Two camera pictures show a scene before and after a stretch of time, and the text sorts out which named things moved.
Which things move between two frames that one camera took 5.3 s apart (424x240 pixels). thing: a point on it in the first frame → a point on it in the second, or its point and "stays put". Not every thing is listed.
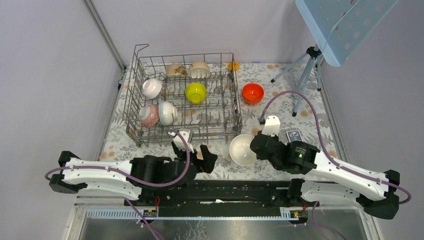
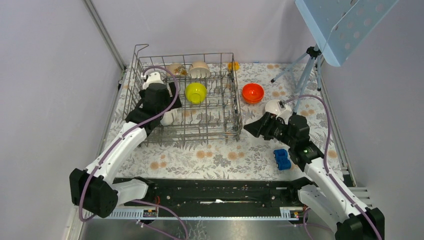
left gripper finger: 207,164 → 173,87
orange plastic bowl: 253,92 stays put
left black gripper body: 192,158 → 169,100
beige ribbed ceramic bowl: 199,69 stays put
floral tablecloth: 213,110 stays put
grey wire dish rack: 194,91 stays put
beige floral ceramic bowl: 176,69 stays put
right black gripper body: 275,164 → 279,132
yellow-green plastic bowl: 195,93 stays put
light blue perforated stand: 340,26 stays put
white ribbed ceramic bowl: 240,151 → 271,106
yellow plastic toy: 233,66 stays put
